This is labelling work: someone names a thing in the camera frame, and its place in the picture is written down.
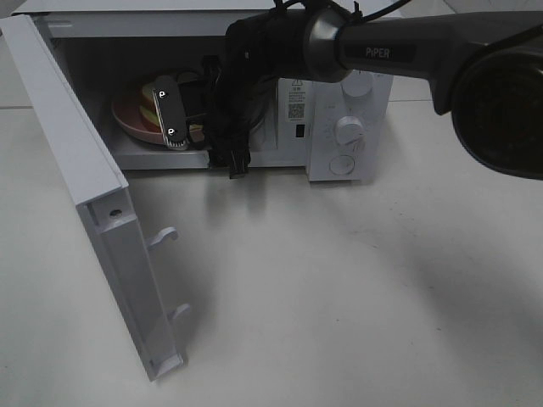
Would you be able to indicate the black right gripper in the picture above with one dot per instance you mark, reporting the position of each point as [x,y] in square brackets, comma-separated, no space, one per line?
[259,51]

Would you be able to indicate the toast sandwich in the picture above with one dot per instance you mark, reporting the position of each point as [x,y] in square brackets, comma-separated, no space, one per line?
[146,108]

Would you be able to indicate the pink plate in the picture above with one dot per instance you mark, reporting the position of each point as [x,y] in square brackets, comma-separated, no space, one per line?
[124,108]

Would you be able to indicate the white timer knob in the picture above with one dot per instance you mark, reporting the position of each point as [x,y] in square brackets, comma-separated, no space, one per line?
[348,129]

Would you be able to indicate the round white door button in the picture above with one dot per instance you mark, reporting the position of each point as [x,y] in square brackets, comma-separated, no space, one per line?
[342,165]

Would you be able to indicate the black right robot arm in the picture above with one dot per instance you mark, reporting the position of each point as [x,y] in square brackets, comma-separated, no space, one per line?
[482,68]

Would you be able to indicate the glass microwave turntable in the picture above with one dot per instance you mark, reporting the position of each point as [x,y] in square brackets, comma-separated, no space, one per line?
[259,113]

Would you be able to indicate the white warning label sticker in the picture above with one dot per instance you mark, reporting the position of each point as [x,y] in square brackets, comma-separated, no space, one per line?
[296,96]

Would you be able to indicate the white microwave oven body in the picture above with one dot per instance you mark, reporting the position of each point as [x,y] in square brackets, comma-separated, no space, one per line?
[102,46]

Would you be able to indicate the upper white power knob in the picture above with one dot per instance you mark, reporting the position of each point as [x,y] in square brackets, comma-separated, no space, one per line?
[357,84]

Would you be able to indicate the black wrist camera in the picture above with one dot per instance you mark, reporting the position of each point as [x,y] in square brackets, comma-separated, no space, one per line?
[181,106]

